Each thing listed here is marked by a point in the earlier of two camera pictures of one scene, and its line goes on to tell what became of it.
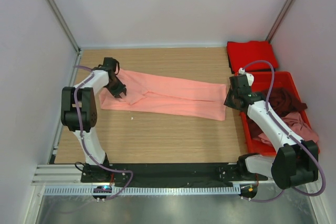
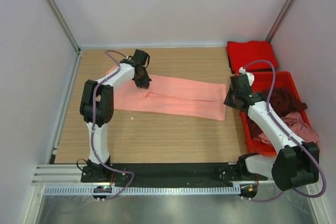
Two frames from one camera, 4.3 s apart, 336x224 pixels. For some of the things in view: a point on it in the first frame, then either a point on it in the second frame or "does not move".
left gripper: x=122 y=87 → x=145 y=83
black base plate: x=166 y=174 does not move
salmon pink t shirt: x=152 y=94 does not move
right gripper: x=228 y=102 does not move
